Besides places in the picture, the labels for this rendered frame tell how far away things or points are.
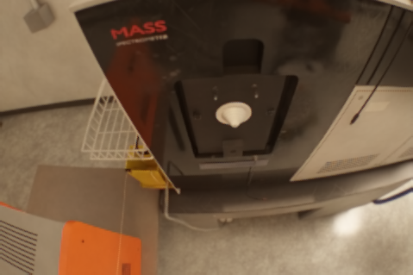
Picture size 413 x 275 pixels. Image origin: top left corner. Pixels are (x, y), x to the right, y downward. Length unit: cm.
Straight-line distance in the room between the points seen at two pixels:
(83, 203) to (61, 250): 54
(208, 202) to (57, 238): 52
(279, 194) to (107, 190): 69
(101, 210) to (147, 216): 21
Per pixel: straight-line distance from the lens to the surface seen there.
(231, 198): 79
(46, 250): 53
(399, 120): 62
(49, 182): 118
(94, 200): 98
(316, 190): 87
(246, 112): 37
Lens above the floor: 151
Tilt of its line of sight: 55 degrees down
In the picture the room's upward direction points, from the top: 8 degrees counter-clockwise
